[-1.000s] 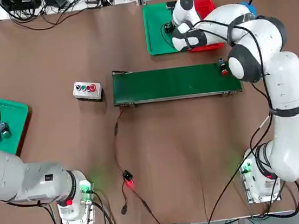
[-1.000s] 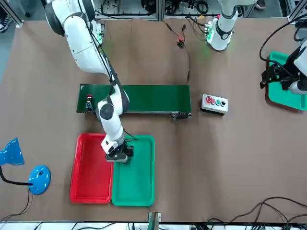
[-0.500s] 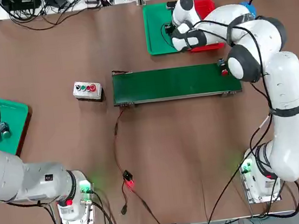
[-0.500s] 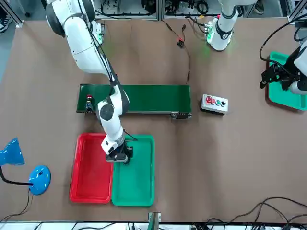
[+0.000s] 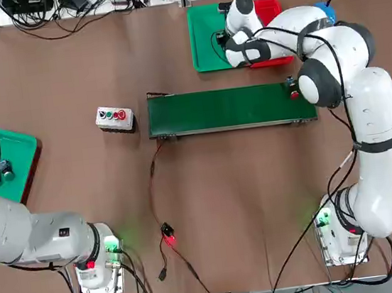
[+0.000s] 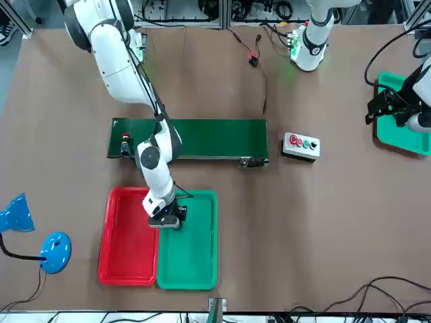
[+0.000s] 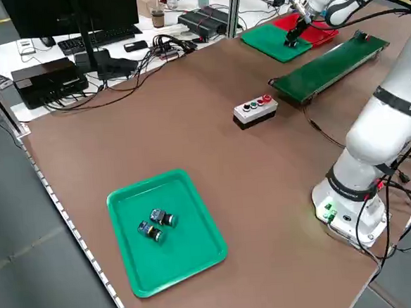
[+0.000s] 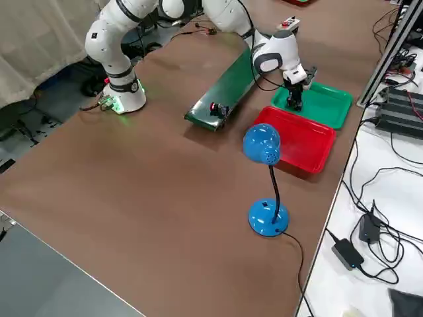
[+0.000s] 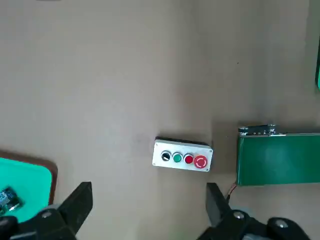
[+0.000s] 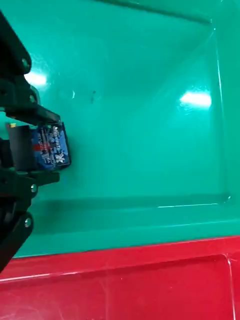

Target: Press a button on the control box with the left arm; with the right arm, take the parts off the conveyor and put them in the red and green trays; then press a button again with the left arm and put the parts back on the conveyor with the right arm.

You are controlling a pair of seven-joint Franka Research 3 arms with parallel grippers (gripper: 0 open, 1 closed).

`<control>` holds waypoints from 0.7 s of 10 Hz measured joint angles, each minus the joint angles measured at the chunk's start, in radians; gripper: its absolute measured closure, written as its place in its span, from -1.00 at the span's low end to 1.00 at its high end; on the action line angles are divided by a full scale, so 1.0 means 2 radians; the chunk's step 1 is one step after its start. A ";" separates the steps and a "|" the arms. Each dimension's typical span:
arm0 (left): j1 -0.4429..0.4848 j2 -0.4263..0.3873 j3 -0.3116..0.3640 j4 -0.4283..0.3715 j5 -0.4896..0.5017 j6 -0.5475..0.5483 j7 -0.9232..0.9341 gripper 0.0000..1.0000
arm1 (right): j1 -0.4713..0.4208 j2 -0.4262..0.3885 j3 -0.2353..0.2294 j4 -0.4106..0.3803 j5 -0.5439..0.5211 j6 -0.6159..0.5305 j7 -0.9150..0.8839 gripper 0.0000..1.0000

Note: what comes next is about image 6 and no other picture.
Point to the blue desk lamp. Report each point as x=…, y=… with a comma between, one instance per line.
x=55, y=252

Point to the grey push-button control box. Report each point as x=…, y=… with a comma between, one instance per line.
x=301, y=153

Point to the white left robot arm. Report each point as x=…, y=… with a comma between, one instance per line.
x=314, y=43

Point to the person's shoe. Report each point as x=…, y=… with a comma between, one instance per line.
x=6, y=33

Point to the aluminium profile post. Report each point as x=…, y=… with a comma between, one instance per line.
x=409, y=20
x=18, y=23
x=217, y=309

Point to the red plastic tray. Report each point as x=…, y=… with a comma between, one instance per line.
x=128, y=252

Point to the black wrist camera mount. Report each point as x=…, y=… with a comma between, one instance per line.
x=163, y=221

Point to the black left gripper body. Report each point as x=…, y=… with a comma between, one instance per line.
x=409, y=101

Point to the green plastic tray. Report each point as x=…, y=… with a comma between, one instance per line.
x=192, y=262
x=394, y=134

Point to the green conveyor belt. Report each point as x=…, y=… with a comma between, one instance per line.
x=208, y=138

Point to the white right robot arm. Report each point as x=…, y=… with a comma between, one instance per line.
x=118, y=60

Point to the small black power module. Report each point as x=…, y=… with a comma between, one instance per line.
x=253, y=60

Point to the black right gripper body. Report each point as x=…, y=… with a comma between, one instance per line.
x=173, y=211

